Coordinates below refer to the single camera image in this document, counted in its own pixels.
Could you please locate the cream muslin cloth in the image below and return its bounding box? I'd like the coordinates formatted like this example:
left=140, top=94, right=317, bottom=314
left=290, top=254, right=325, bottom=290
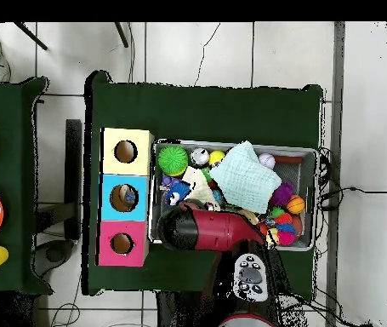
left=181, top=165, right=221, bottom=207

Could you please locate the mint green cloth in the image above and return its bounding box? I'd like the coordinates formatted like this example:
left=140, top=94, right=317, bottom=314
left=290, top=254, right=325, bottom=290
left=209, top=141, right=283, bottom=215

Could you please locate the wooden box with three holes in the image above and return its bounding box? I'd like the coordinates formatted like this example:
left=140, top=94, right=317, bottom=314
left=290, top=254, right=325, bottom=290
left=96, top=126, right=155, bottom=268

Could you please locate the clear mesh bin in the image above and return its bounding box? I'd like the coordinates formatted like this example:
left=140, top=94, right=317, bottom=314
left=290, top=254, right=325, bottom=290
left=148, top=139, right=320, bottom=252

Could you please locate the blue fuzzy toy with eyes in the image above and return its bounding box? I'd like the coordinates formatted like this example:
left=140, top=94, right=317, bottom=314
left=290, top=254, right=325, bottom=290
left=160, top=175, right=191, bottom=207

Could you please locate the green spiky ball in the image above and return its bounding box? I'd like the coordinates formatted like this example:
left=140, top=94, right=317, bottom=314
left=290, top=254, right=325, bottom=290
left=157, top=144, right=190, bottom=177

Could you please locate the yellow ball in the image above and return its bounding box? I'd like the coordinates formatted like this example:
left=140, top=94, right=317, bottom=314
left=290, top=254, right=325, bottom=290
left=208, top=150, right=227, bottom=166

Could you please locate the dark green tablecloth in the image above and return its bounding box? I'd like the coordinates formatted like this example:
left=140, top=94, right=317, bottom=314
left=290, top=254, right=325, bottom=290
left=0, top=77, right=50, bottom=295
left=83, top=70, right=325, bottom=301

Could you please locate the white baseball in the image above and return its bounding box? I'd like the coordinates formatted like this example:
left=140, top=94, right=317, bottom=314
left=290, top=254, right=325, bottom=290
left=258, top=152, right=276, bottom=171

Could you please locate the purple spiky toy with eyes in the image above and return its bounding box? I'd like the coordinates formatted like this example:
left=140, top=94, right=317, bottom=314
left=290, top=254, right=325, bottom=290
left=270, top=181, right=294, bottom=208

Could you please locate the small orange basketball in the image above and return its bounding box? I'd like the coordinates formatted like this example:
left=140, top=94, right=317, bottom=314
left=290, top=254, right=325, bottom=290
left=287, top=195, right=306, bottom=215

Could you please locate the black tripod leg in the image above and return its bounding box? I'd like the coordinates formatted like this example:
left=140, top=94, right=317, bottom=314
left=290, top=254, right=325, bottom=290
left=114, top=22, right=130, bottom=49
left=12, top=22, right=48, bottom=51

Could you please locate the grey floor strip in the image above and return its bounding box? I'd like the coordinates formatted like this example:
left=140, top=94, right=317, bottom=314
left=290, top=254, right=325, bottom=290
left=332, top=22, right=347, bottom=229

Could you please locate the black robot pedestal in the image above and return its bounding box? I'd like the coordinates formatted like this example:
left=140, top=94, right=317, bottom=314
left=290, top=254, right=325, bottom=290
left=155, top=291, right=214, bottom=327

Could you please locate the black floor cable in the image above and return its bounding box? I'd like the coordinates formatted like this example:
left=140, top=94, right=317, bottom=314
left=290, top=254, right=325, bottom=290
left=318, top=183, right=387, bottom=202

